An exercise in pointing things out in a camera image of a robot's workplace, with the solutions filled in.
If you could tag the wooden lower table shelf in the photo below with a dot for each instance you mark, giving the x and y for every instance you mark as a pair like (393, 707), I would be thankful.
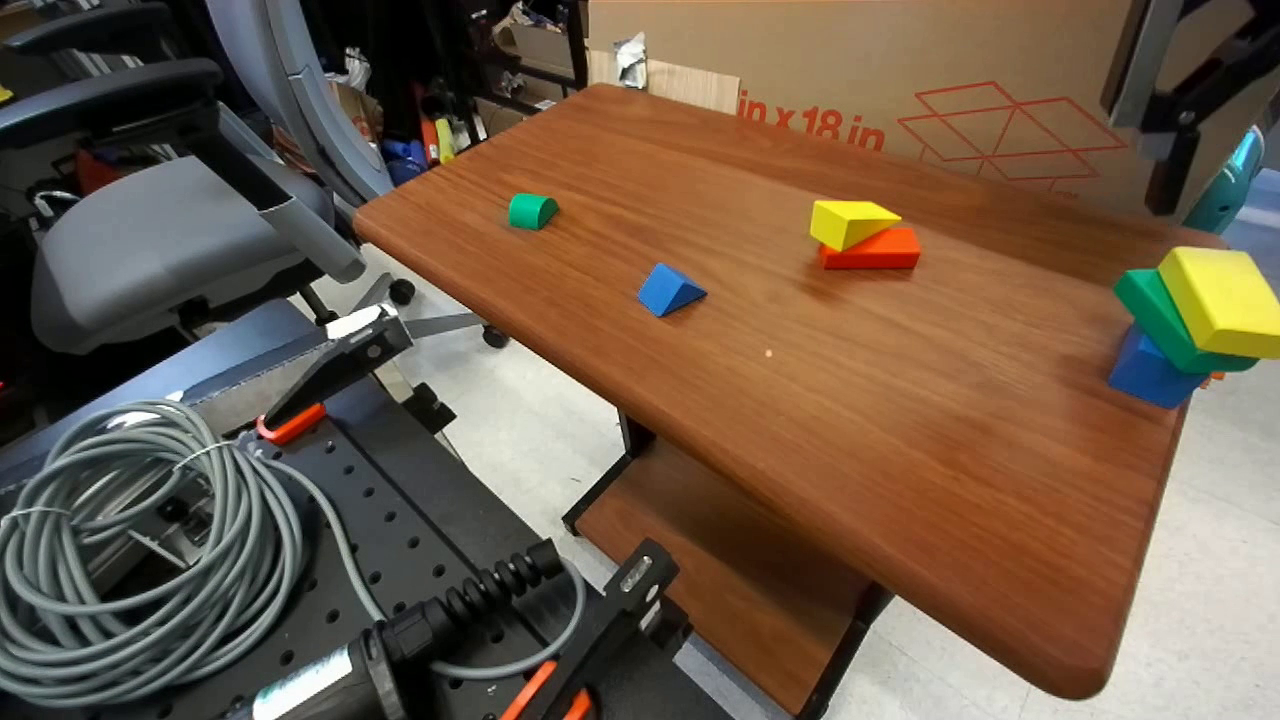
(722, 574)

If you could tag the teal plastic object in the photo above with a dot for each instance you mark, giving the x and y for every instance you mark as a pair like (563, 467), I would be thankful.
(1227, 186)

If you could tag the grey office chair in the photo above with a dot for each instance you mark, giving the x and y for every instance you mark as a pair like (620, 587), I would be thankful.
(147, 245)

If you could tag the small green rounded block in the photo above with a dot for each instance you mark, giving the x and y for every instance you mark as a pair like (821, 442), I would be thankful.
(531, 209)

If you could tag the large green block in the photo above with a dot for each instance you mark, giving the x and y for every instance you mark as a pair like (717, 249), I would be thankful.
(1154, 313)

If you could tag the black elongated power adapter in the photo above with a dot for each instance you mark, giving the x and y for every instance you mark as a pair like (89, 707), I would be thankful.
(324, 681)

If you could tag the blue wedge block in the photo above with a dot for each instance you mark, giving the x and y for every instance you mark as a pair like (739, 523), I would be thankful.
(667, 290)

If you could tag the red flat block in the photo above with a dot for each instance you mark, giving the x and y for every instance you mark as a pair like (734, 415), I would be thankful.
(885, 253)

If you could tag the small yellow block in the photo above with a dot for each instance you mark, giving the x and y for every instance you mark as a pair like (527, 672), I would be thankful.
(848, 221)

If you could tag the brown cardboard box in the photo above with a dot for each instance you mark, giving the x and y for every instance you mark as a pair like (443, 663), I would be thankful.
(827, 52)

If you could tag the black pegboard panel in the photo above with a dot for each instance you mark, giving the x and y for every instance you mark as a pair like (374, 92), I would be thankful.
(402, 533)

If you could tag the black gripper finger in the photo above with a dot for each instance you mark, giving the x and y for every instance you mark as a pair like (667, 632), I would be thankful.
(1169, 164)

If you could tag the grey metal rail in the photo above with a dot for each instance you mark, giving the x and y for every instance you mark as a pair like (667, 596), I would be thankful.
(200, 380)

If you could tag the blue cube block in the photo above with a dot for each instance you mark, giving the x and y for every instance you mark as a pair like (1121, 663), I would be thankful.
(1145, 379)

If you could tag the black cluttered storage shelf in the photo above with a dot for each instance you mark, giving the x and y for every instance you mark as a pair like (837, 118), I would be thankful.
(452, 83)

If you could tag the black clamp with orange trigger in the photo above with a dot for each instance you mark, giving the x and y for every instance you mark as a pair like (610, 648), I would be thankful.
(324, 366)

